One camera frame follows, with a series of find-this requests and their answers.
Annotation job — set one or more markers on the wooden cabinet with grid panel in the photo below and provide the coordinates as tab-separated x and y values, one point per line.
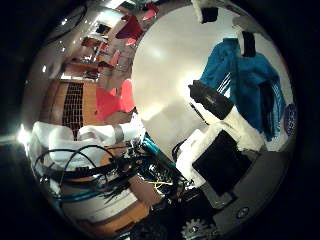
71	103

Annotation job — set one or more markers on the blue cloth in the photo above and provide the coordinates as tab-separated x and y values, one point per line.
248	83

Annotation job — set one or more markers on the dark red chair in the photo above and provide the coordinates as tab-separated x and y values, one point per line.
131	28

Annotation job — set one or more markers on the wooden desk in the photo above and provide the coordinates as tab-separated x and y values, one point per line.
80	68

